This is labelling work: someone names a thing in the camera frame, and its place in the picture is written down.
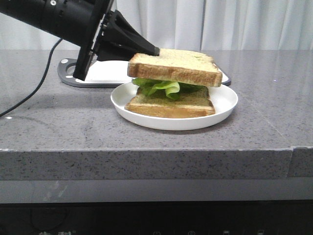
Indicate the white curtain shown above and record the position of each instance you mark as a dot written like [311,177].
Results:
[222,24]

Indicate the green lettuce leaf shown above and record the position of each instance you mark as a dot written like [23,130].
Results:
[169,89]

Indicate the white round plate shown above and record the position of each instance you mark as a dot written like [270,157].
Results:
[223,98]

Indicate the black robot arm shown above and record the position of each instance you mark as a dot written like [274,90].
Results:
[57,17]

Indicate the white cutting board grey rim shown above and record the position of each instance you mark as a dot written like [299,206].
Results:
[105,74]

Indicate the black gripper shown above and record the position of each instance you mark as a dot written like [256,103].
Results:
[121,40]

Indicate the bread slice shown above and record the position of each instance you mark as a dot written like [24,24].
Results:
[188,105]
[176,65]

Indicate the black appliance control panel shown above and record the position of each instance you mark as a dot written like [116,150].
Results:
[159,218]

